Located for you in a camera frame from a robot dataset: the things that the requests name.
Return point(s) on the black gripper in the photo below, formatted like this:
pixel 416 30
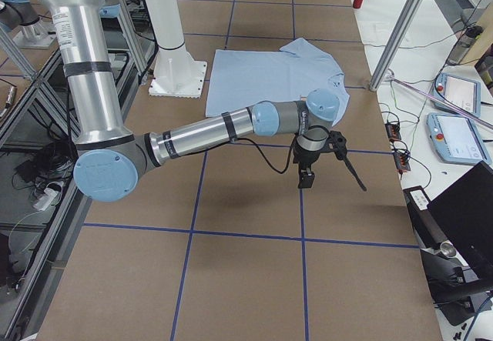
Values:
pixel 304 160

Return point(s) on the light blue t-shirt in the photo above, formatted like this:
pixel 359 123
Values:
pixel 244 78

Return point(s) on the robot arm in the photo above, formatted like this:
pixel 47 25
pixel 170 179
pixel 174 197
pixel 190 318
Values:
pixel 16 13
pixel 112 159

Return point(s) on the red circuit board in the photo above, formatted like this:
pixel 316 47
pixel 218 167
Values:
pixel 401 160
pixel 393 132

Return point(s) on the metal grabber stick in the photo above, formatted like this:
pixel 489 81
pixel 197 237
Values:
pixel 390 77

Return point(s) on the near teach pendant tablet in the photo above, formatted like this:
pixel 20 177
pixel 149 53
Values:
pixel 456 139

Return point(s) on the teach pendant tablet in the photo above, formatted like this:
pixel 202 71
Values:
pixel 456 139
pixel 459 91

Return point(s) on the black laptop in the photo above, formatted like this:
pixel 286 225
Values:
pixel 463 212

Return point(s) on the far teach pendant tablet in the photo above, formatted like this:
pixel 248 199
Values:
pixel 459 91

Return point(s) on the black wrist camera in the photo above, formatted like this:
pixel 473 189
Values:
pixel 306 178

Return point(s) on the white camera mast with base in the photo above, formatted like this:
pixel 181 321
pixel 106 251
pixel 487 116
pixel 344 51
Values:
pixel 176 73

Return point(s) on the aluminium frame post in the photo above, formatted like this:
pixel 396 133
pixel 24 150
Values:
pixel 402 25

